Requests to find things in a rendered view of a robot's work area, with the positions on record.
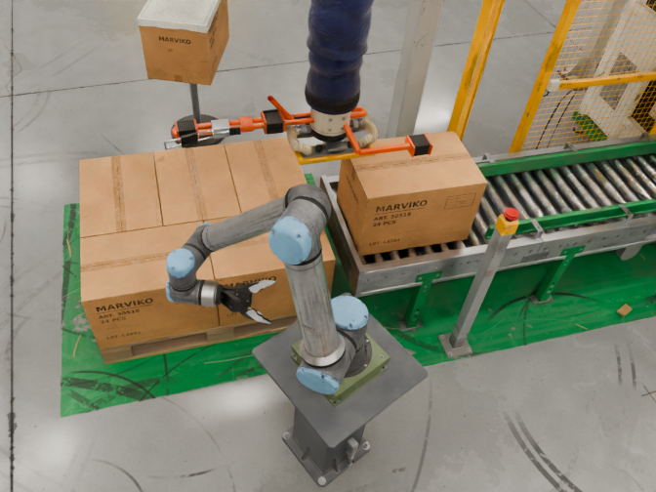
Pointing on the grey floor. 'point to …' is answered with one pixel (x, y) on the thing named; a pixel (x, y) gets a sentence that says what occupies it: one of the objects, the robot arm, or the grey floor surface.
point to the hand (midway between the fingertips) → (273, 303)
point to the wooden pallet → (195, 339)
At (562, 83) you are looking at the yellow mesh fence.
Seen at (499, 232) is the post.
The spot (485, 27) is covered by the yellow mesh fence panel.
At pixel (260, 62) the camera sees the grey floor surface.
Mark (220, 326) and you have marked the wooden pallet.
